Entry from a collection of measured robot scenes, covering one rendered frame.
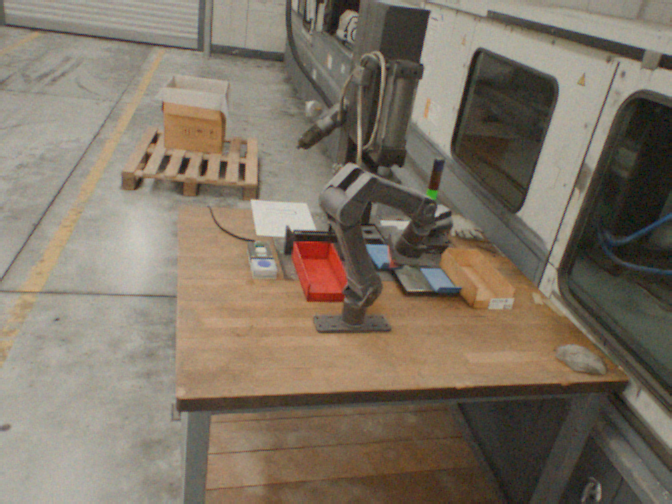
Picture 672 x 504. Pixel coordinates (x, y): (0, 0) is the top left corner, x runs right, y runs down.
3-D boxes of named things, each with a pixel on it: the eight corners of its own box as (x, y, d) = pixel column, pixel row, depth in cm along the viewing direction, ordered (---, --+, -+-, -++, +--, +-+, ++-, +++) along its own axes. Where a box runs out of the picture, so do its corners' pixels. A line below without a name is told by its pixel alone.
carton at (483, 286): (471, 311, 168) (478, 288, 164) (438, 269, 189) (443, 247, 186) (510, 311, 171) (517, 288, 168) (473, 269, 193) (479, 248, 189)
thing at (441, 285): (438, 295, 168) (440, 286, 166) (420, 269, 181) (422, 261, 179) (460, 295, 169) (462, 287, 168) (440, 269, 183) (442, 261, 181)
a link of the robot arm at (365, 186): (421, 190, 149) (335, 156, 128) (445, 203, 142) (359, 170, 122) (400, 232, 152) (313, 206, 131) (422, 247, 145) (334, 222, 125)
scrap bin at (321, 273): (306, 302, 158) (309, 283, 155) (291, 258, 179) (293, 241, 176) (348, 302, 161) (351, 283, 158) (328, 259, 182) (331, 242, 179)
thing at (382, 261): (381, 271, 162) (383, 262, 160) (364, 245, 175) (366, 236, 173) (404, 271, 164) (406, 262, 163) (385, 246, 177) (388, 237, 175)
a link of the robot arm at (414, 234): (417, 226, 155) (427, 211, 149) (428, 243, 152) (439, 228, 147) (397, 232, 151) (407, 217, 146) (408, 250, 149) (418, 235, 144)
